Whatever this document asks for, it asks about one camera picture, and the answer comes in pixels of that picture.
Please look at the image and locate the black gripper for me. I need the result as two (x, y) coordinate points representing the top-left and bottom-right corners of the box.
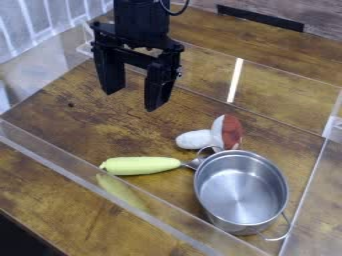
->
(90, 0), (184, 112)

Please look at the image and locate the white and brown plush mushroom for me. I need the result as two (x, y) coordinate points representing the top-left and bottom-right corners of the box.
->
(175, 114), (243, 150)

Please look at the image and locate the silver metal pot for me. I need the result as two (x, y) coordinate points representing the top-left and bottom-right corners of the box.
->
(193, 150), (289, 242)

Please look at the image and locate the black strip on table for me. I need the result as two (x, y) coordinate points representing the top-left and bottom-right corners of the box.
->
(216, 4), (304, 32)

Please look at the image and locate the clear acrylic front barrier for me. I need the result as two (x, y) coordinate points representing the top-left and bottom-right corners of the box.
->
(0, 119), (269, 256)

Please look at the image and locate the clear acrylic triangular bracket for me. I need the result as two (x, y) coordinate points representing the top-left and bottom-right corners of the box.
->
(76, 22), (94, 58)

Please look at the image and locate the yellow-green handled utensil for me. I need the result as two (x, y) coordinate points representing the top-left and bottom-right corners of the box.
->
(98, 157), (203, 176)

